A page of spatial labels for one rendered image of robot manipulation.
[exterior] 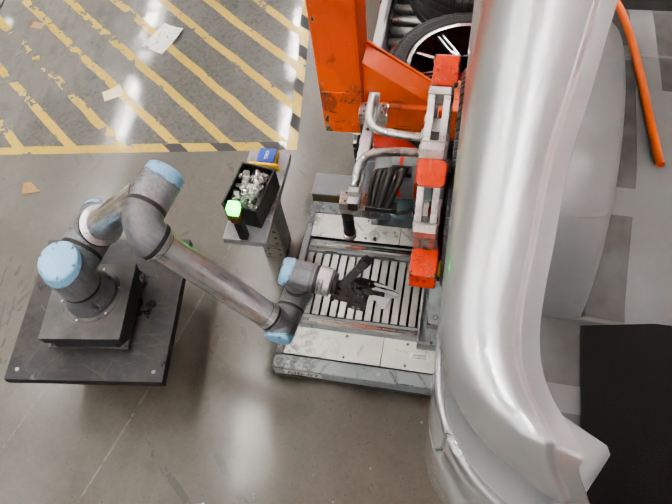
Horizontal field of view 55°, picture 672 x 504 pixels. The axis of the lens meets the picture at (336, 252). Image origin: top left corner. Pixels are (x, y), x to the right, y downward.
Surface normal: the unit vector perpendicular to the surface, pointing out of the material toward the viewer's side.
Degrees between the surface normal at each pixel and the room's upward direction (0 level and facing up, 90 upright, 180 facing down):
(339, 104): 90
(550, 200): 17
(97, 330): 2
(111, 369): 0
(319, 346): 0
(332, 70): 90
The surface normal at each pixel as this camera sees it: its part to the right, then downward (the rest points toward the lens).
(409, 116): -0.18, 0.85
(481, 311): -0.47, -0.40
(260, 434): -0.09, -0.51
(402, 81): 0.50, -0.35
